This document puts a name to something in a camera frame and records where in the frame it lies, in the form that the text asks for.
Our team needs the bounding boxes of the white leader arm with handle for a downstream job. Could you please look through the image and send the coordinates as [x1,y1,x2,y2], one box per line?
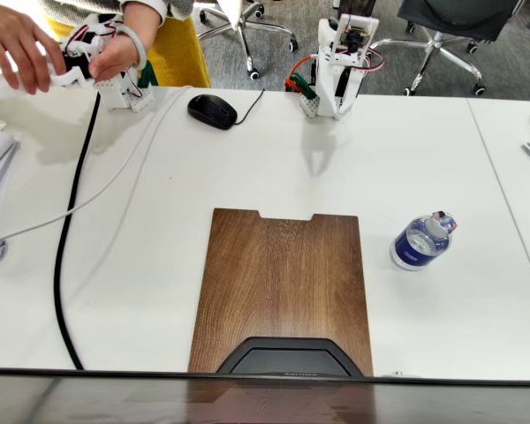
[0,12,155,112]

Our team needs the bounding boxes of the person's left hand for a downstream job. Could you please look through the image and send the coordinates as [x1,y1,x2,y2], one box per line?
[87,33,145,83]

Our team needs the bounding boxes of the person's right hand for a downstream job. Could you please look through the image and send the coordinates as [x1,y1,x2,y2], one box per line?
[0,4,67,96]

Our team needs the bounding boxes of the green table clamp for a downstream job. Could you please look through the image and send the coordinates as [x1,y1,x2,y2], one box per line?
[286,72,320,101]
[139,60,159,88]

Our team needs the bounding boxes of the dark brown bin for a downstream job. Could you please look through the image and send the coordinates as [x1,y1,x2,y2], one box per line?
[338,0,377,18]

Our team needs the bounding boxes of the white office chair chrome base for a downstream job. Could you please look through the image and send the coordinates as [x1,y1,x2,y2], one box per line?
[196,0,299,81]

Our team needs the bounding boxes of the black computer mouse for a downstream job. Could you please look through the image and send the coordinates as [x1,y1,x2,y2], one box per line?
[186,94,239,132]

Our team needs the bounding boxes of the black office chair chrome base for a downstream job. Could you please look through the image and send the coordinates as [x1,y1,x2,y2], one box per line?
[364,0,526,97]

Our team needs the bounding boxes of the yellow skirt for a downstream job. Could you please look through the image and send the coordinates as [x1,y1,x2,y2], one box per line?
[42,12,212,88]

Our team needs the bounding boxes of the brown wooden board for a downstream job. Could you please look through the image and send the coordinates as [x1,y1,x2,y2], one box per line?
[187,207,375,377]

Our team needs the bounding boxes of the black computer monitor with stand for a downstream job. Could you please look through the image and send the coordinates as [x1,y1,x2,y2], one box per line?
[0,336,530,424]

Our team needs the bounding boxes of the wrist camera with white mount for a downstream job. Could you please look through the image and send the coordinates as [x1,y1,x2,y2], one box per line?
[333,12,380,67]

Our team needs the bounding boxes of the orange cable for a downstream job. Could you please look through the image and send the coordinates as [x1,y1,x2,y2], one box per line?
[284,55,319,88]

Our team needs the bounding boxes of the thin black mouse cable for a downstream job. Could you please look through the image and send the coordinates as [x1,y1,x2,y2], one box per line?
[233,87,266,126]

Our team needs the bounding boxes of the pale green jade bracelet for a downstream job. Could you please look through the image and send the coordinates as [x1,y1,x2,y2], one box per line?
[114,24,148,72]

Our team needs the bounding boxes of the long white cable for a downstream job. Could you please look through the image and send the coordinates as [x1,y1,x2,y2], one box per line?
[0,86,193,247]

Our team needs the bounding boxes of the thick black cable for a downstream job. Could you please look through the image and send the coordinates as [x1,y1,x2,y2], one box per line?
[53,90,102,371]

